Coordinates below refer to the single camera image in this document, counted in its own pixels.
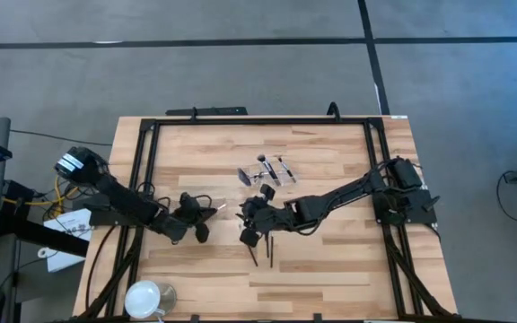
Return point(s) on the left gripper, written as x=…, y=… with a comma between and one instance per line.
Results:
x=191, y=208

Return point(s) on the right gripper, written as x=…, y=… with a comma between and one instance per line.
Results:
x=272, y=217

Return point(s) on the large powder makeup brush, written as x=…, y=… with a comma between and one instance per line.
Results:
x=244, y=176

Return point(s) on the long thin makeup brush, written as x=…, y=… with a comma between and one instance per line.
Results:
x=286, y=169

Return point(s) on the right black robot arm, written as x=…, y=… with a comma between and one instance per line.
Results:
x=344, y=197

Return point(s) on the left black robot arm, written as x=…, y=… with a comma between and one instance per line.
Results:
x=119, y=197

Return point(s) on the clear acrylic organizer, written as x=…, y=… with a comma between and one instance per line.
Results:
x=256, y=178

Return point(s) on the white paper sheet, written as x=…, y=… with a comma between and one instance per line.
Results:
x=67, y=224

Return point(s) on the black monitor stand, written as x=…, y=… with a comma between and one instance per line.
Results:
x=38, y=231

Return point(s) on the white tape label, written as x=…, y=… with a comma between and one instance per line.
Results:
x=399, y=116

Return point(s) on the black metal table frame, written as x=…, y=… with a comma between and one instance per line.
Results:
x=263, y=121

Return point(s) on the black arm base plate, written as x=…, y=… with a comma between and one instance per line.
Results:
x=415, y=211
x=115, y=217

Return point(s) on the black camera bar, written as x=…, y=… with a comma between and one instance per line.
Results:
x=207, y=110

